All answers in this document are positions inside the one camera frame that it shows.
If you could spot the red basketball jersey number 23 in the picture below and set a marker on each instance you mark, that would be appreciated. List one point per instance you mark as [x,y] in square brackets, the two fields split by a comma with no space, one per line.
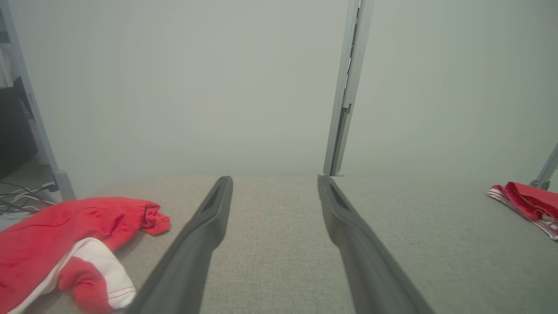
[527,200]

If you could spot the red shorts with white trim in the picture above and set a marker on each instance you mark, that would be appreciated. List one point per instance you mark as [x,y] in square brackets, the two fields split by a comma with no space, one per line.
[43,235]

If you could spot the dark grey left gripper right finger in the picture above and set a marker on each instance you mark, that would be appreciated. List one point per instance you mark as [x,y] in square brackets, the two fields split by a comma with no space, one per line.
[366,270]

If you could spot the black equipment box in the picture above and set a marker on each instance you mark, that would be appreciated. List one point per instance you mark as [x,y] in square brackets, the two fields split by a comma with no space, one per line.
[13,131]

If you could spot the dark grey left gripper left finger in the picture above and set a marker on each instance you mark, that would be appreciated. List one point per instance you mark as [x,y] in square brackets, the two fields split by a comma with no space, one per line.
[187,261]

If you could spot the grey aluminium partition post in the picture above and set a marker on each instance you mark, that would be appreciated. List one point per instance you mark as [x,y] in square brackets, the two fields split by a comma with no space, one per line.
[547,172]
[348,87]
[65,187]

